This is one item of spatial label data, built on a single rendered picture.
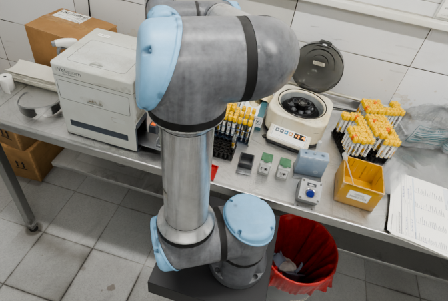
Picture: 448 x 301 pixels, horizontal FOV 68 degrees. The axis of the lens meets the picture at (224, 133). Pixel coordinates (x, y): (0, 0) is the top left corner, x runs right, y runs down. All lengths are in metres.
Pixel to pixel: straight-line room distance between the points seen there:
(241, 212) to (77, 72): 0.68
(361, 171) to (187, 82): 0.97
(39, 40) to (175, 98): 1.31
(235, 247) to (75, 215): 1.56
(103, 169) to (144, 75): 1.63
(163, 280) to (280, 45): 0.65
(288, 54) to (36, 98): 1.24
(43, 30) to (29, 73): 0.19
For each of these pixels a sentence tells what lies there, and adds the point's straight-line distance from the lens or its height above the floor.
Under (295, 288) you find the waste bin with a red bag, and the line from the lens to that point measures 1.54.
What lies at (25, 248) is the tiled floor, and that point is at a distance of 2.14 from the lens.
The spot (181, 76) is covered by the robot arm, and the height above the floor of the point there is 1.54.
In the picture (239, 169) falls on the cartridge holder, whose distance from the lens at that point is 1.17.
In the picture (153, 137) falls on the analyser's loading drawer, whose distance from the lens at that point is 1.22.
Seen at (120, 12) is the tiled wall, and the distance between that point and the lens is 1.74.
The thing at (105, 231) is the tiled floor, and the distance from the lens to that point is 2.08.
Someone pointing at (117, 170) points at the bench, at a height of 0.27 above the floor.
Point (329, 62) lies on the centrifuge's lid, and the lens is 1.50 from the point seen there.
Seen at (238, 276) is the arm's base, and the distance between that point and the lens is 0.85.
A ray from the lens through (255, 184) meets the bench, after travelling 1.16.
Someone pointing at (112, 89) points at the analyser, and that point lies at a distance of 1.09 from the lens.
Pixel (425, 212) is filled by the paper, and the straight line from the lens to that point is 1.34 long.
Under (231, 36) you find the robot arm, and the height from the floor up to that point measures 1.57.
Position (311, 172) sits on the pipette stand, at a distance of 1.22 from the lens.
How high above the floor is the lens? 1.75
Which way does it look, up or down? 42 degrees down
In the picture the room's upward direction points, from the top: 9 degrees clockwise
